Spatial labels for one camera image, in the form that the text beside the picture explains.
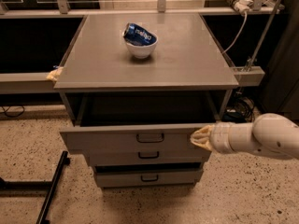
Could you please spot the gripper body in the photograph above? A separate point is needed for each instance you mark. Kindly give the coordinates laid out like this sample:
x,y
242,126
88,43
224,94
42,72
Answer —
x,y
220,137

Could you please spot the grey top drawer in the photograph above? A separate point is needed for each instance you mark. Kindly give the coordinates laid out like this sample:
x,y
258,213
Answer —
x,y
130,138

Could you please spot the grey drawer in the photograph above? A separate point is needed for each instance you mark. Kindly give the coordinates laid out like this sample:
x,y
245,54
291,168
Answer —
x,y
147,157
130,138
148,179

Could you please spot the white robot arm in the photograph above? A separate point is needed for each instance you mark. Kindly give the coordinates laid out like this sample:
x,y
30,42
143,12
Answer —
x,y
270,135

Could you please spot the grey bottom drawer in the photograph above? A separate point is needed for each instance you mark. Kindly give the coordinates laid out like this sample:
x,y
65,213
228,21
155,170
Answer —
x,y
148,179

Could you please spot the grey drawer cabinet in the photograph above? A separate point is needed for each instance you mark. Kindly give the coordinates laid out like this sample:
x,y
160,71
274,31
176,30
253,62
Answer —
x,y
185,80

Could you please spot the grey middle drawer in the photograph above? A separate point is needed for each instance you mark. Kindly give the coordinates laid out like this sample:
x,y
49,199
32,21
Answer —
x,y
147,157

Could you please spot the white ceramic bowl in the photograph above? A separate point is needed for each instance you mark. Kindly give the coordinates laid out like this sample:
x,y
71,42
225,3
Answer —
x,y
142,52

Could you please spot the crushed blue soda can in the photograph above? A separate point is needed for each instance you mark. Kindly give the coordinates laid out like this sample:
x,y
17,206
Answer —
x,y
137,35

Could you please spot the white power strip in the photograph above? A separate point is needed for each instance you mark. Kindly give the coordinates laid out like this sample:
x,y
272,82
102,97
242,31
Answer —
x,y
240,6

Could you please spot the yellow tape scrap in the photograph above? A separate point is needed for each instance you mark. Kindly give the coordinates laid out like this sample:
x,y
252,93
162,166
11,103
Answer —
x,y
54,74

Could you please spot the black metal floor frame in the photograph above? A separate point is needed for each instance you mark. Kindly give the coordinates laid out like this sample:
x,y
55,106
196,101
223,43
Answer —
x,y
33,188

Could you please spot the grey metal rail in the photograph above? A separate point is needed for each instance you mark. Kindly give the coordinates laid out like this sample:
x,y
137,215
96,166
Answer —
x,y
25,83

